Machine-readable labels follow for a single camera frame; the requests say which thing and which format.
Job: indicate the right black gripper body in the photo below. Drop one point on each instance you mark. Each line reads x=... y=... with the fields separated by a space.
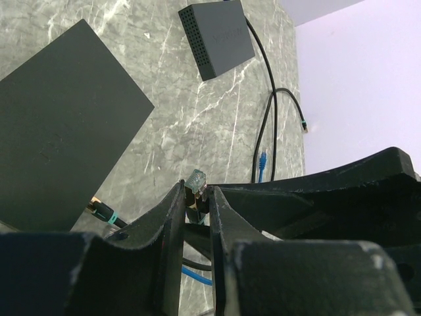
x=407 y=259

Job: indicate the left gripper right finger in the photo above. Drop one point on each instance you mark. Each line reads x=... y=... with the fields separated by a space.
x=254 y=275

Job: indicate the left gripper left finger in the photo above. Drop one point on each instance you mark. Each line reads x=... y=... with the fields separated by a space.
x=135 y=271

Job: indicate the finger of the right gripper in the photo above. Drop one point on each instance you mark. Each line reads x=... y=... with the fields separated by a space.
x=390 y=219
x=389 y=169

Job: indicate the black cable gold plug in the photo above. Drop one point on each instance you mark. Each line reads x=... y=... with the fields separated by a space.
x=197 y=233

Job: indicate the black network switch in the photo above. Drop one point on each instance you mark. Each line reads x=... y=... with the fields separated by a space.
x=218 y=36
x=67 y=116

